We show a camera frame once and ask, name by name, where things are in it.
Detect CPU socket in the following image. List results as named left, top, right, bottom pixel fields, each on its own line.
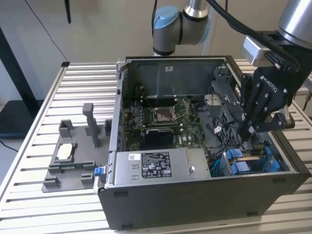
left=152, top=107, right=176, bottom=122

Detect black open PC case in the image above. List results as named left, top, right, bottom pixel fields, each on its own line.
left=98, top=55, right=311, bottom=231

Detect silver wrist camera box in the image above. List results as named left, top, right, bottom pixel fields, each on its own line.
left=240, top=36, right=272, bottom=67

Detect black hanging object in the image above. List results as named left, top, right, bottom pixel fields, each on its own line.
left=63, top=0, right=72, bottom=24

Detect black monitor stand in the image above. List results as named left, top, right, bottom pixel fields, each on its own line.
left=0, top=25, right=45, bottom=140

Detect grey metal disk bay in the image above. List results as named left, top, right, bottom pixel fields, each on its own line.
left=203, top=67, right=247, bottom=149

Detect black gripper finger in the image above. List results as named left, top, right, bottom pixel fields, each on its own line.
left=237, top=74, right=254, bottom=145
left=248, top=112, right=296, bottom=134

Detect grey parts rack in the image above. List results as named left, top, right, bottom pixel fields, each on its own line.
left=41, top=103, right=114, bottom=195

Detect silver CPU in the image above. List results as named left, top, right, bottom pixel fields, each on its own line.
left=56, top=143, right=75, bottom=160

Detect blue disk wire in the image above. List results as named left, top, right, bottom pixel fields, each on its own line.
left=209, top=158, right=223, bottom=176

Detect metal socket cover frame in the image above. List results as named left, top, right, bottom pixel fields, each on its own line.
left=174, top=99, right=193, bottom=117

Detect black RAM slot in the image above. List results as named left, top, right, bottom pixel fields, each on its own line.
left=143, top=123, right=183, bottom=129

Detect thin metal locking lever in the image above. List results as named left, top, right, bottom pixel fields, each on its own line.
left=143, top=94, right=157, bottom=112

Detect green RAM stick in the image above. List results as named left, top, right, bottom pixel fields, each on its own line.
left=58, top=162, right=86, bottom=170

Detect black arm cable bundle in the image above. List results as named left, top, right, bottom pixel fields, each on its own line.
left=207, top=0, right=301, bottom=73

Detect green motherboard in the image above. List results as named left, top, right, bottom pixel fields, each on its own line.
left=120, top=97, right=208, bottom=152

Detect black wire with white label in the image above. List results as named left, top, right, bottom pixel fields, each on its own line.
left=206, top=123, right=242, bottom=137

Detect thin black wall cable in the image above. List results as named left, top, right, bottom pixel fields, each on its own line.
left=24, top=0, right=69, bottom=63

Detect silver power supply unit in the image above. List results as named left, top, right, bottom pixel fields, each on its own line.
left=114, top=148, right=212, bottom=186

